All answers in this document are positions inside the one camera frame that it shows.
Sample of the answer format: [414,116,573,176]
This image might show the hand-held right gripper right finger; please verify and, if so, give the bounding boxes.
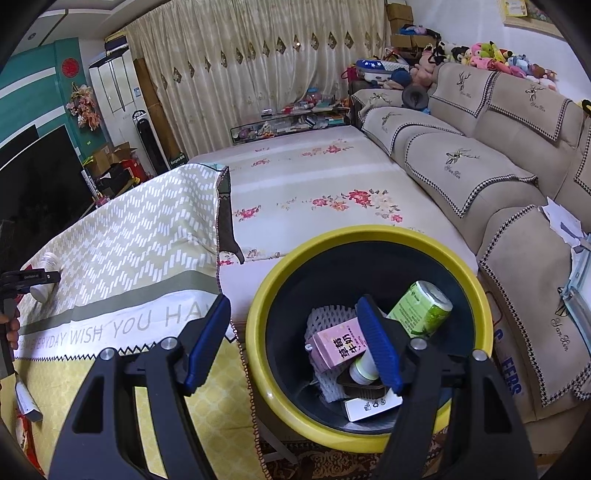
[355,295,539,480]

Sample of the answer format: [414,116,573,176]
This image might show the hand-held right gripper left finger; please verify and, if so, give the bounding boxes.
[46,293,232,480]

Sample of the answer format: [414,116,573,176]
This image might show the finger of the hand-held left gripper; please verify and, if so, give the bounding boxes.
[0,271,62,296]

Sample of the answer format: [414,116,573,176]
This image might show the green and white drink bottle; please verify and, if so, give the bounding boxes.
[349,346,382,384]

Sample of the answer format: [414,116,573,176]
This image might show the white supplement bottle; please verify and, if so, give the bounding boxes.
[30,253,61,303]

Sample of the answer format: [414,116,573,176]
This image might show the pink milk carton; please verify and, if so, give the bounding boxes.
[307,318,370,374]

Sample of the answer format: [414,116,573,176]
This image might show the brown plastic tray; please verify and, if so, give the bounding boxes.
[336,369,391,400]

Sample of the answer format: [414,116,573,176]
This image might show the green drink can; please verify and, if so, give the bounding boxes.
[387,281,453,337]

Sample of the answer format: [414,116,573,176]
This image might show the small white carton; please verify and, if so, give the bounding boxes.
[344,393,403,423]

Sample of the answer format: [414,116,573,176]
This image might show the white foam fruit net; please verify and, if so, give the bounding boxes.
[305,307,361,404]

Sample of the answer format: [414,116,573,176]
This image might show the yellow-rimmed black bin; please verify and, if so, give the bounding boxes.
[246,225,494,453]

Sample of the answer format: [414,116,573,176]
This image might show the blue and white sachet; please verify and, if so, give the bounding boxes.
[16,381,44,423]

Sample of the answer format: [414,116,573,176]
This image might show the red snack packet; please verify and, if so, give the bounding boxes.
[13,411,40,467]

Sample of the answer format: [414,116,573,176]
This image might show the black television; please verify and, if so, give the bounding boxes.
[0,122,95,273]

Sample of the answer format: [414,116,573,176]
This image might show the zigzag patterned tablecloth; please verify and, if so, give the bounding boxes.
[0,164,269,480]

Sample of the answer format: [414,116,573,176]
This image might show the open cardboard box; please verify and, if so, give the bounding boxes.
[88,143,139,185]

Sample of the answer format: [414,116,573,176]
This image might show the floral bed sheet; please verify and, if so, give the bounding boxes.
[189,124,481,301]

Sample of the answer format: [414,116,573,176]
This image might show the artificial flower bunch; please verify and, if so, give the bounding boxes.
[67,83,102,131]

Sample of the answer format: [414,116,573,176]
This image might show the tower fan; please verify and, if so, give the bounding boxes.
[131,108,169,174]

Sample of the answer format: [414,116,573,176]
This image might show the clear plastic folder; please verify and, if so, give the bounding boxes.
[561,249,591,333]

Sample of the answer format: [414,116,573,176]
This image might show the beige sofa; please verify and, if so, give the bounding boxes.
[348,62,591,423]

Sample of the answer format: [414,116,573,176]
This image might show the loose white papers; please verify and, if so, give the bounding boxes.
[542,198,591,254]

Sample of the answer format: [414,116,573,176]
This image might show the cluttered glass coffee table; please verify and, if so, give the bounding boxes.
[230,99,352,146]

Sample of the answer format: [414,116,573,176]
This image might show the grey neck pillow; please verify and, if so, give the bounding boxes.
[401,85,430,112]

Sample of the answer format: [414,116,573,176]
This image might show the beige curtain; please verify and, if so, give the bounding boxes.
[124,0,389,160]

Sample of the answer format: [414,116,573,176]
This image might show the blue star-print bag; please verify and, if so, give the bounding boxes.
[355,58,411,86]

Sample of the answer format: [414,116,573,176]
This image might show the row of plush toys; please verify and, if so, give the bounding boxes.
[409,39,559,90]

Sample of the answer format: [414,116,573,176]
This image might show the stack of cardboard boxes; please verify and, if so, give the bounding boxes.
[385,2,432,49]

